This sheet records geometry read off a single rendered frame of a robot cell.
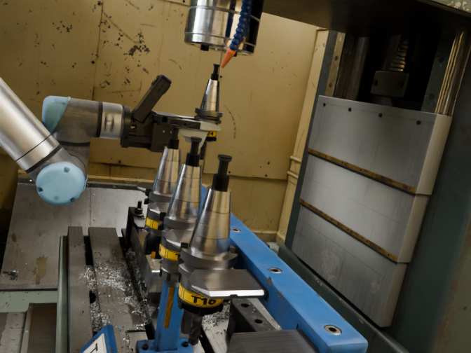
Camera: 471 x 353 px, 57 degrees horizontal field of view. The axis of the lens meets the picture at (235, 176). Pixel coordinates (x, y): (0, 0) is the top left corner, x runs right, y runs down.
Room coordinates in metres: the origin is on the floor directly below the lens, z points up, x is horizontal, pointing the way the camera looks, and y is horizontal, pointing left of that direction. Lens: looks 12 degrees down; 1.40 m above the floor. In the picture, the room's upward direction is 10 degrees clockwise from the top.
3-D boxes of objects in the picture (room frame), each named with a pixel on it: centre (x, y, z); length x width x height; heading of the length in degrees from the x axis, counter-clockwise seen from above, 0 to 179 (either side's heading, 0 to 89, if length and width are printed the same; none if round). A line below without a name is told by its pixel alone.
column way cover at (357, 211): (1.16, -0.32, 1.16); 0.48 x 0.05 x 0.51; 23
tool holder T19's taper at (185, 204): (0.54, 0.06, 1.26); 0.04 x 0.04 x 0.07
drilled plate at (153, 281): (1.02, 0.09, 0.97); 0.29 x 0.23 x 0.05; 23
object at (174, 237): (0.49, 0.04, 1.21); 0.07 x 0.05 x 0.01; 113
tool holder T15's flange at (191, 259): (0.44, 0.01, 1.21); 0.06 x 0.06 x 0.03
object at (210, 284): (0.39, -0.01, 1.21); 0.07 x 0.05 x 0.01; 113
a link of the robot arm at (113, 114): (0.90, 0.28, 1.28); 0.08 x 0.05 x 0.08; 23
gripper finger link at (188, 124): (0.93, 0.14, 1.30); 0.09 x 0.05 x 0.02; 100
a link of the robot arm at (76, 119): (0.87, 0.35, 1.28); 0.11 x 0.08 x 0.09; 113
